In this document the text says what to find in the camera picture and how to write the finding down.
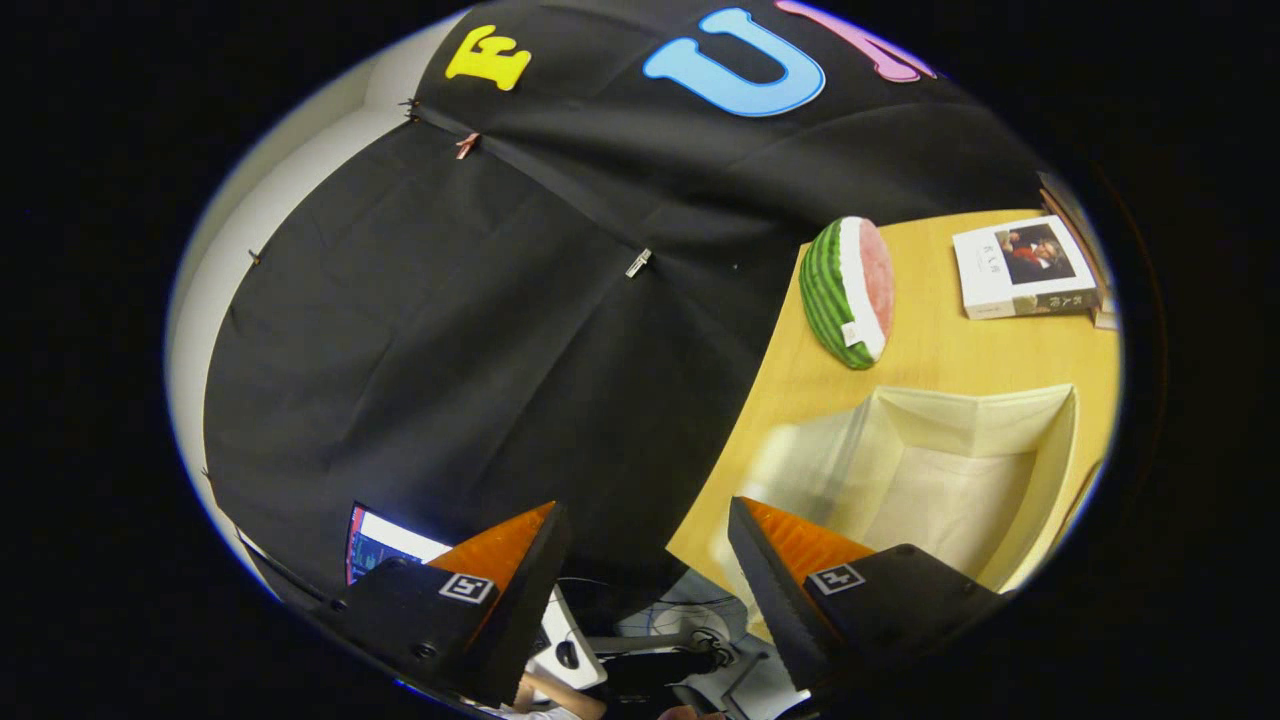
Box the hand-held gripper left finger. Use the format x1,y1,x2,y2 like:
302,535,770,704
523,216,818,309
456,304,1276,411
330,500,572,709

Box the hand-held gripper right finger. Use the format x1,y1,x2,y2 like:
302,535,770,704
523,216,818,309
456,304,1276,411
727,495,1007,697

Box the beige fabric storage box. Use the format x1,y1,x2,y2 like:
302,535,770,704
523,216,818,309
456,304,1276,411
715,384,1082,641

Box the computer screen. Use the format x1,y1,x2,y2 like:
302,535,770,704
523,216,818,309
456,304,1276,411
345,504,453,587

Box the watermelon slice plush toy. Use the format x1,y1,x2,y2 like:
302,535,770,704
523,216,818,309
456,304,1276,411
797,216,897,371

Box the white book with portrait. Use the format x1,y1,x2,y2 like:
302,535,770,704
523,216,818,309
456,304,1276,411
951,214,1100,322

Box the brown cover book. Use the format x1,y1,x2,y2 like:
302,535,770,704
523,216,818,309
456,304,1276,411
1038,170,1119,331

